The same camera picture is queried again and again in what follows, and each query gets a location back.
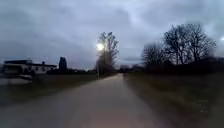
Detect dry grass verge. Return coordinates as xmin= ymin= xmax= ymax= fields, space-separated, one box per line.
xmin=123 ymin=72 xmax=224 ymax=128

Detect dark grass field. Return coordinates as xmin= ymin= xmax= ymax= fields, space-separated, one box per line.
xmin=0 ymin=73 xmax=116 ymax=108

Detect tall slim bare trees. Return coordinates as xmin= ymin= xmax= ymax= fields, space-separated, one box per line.
xmin=94 ymin=31 xmax=120 ymax=76

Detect white house with dark roof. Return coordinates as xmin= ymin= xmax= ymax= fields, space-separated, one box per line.
xmin=2 ymin=59 xmax=58 ymax=76

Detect large broad bare tree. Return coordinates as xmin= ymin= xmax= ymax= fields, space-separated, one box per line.
xmin=162 ymin=22 xmax=218 ymax=66

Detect grey asphalt path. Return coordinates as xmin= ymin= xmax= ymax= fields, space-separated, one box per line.
xmin=0 ymin=73 xmax=174 ymax=128

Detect small bare tree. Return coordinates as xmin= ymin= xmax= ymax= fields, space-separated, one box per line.
xmin=140 ymin=42 xmax=168 ymax=69

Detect dark conifer tree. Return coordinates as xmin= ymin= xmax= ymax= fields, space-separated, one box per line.
xmin=58 ymin=56 xmax=68 ymax=74

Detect long dark hedge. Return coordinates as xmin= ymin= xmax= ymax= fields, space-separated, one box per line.
xmin=124 ymin=57 xmax=224 ymax=75

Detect lit street lamp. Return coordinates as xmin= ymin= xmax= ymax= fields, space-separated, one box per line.
xmin=95 ymin=42 xmax=106 ymax=80

